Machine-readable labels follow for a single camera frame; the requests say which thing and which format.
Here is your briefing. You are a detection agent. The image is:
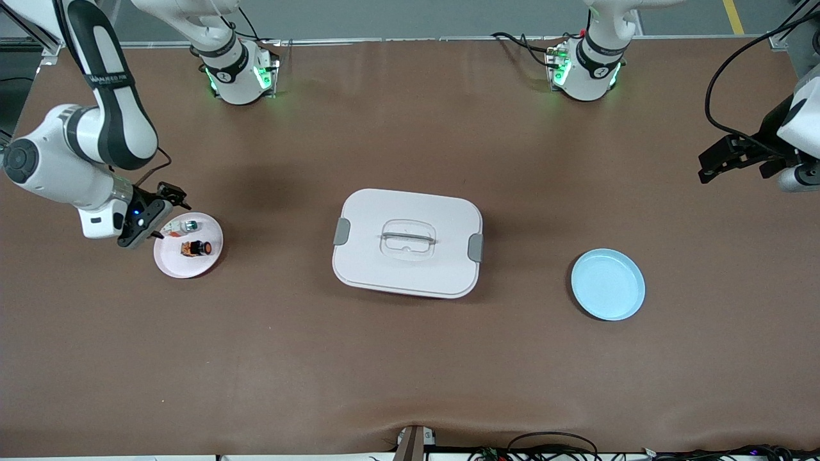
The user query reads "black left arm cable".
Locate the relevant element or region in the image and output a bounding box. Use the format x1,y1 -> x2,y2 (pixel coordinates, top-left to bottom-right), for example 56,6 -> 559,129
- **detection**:
705,0 -> 820,154

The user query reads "brown camera mount bracket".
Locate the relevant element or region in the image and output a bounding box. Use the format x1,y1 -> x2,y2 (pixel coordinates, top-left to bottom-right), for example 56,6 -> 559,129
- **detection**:
393,425 -> 438,461

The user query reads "black base cable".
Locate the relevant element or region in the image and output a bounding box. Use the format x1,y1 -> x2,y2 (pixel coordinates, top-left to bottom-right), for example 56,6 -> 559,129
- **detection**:
220,5 -> 262,42
492,32 -> 559,68

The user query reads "white lidded box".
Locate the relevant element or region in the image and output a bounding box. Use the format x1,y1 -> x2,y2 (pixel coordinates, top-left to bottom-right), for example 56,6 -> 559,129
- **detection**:
332,188 -> 484,300

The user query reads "silver table edge rail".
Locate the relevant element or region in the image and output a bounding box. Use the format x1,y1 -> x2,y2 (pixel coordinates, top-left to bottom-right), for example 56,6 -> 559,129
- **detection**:
119,36 -> 769,49

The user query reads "black left base cable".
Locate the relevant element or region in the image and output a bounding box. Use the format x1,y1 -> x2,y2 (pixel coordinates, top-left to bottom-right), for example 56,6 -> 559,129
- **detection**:
492,32 -> 559,68

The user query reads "light blue plate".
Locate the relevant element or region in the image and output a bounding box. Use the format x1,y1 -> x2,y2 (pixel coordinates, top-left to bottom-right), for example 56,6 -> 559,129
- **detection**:
571,248 -> 646,321

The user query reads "black cable bundle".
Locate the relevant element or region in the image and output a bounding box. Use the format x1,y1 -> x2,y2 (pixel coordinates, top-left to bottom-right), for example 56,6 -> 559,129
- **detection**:
468,432 -> 820,461

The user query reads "black right base cable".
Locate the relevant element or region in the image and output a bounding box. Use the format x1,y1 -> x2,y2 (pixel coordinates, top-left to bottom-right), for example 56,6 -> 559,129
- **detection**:
220,5 -> 262,42

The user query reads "aluminium frame post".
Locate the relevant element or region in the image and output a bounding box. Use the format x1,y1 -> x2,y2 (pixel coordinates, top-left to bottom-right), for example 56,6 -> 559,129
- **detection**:
767,0 -> 820,51
0,13 -> 65,65

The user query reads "pink plate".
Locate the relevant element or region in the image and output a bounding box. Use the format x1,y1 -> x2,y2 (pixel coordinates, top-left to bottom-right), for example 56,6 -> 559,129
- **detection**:
153,212 -> 224,279

